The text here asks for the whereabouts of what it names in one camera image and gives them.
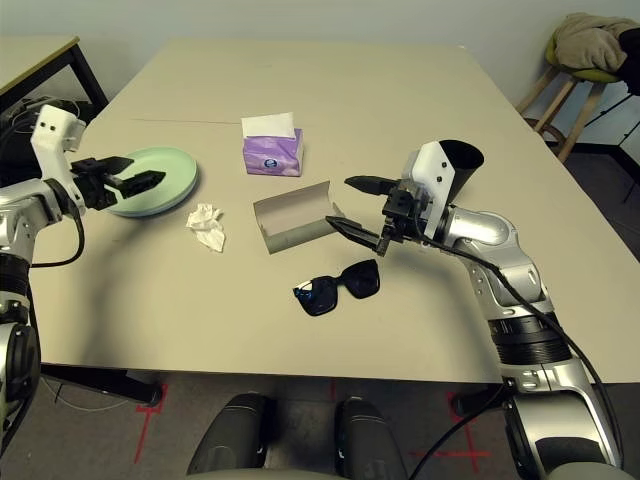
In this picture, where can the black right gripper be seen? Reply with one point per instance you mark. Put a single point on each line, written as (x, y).
(405, 210)

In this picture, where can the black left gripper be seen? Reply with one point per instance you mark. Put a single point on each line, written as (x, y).
(92, 182)

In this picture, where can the light green plate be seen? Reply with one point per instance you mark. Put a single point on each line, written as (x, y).
(165, 170)

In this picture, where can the grey glasses case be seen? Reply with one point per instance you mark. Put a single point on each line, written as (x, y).
(295, 237)

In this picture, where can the black sunglasses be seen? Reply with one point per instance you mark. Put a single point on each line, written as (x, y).
(320, 297)

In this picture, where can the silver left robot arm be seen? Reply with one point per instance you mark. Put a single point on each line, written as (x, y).
(25, 210)

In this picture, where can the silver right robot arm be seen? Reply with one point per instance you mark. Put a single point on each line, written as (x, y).
(480, 225)

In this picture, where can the purple tissue box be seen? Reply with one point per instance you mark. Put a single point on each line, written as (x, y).
(272, 157)

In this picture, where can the black plastic cup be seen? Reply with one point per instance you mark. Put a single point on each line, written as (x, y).
(465, 170)

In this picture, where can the black fabric bag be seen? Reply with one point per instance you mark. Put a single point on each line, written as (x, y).
(20, 165)

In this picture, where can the white tissue sheet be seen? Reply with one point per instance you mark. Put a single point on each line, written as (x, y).
(267, 125)

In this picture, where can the black table foot bar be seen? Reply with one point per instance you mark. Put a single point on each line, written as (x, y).
(475, 402)
(110, 385)

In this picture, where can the grey robot right leg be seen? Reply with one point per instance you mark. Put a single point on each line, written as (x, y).
(370, 440)

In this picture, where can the grey robot leg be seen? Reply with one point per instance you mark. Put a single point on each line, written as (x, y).
(370, 440)
(230, 435)

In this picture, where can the grey robot left leg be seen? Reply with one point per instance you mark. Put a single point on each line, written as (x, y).
(230, 435)

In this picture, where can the wooden stool green seat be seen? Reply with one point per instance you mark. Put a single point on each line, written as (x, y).
(597, 76)

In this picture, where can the beige cloth bundle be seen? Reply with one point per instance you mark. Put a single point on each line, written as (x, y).
(585, 40)

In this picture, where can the black tripod stand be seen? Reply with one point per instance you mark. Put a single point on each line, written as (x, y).
(632, 55)

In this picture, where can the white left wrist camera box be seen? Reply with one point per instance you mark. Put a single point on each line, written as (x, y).
(50, 135)

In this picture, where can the beige side table black frame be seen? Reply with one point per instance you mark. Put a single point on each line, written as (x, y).
(30, 57)

